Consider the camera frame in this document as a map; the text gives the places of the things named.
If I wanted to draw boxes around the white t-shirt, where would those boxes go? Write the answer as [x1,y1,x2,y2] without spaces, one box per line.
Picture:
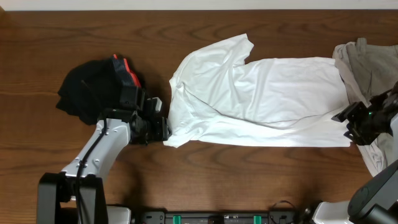
[166,34,350,147]

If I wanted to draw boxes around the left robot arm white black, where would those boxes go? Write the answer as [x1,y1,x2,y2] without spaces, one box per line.
[36,109,172,223]

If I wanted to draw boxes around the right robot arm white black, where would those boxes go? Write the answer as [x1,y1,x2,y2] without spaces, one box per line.
[309,90,397,224]

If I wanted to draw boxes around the grey beige garment pile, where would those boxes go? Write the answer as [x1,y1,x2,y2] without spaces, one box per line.
[332,37,397,176]

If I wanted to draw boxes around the black folded garment red trim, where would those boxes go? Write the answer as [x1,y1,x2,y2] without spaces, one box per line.
[56,54,142,125]

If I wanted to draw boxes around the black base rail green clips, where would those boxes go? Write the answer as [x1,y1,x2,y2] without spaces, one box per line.
[107,203,312,224]

